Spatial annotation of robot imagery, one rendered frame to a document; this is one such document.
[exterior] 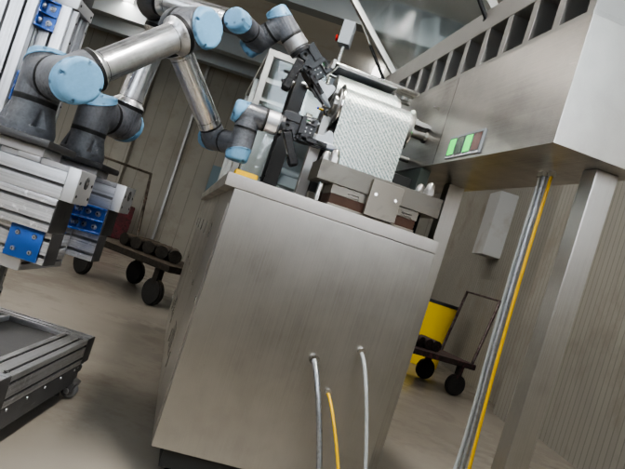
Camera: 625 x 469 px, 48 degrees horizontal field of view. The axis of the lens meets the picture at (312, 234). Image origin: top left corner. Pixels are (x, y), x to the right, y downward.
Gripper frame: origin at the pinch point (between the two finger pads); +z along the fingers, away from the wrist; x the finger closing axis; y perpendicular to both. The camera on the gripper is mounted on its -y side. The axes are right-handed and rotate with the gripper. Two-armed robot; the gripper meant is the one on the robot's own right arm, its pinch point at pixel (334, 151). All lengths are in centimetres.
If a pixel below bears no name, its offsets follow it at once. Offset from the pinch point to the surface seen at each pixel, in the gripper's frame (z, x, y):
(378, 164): 15.2, -0.3, 0.6
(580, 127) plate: 35, -84, 10
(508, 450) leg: 46, -76, -64
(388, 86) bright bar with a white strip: 17.4, 29.9, 34.3
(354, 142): 5.5, -0.3, 4.7
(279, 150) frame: -13.9, 33.1, -1.5
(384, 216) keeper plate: 16.5, -21.9, -16.9
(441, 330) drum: 240, 439, -70
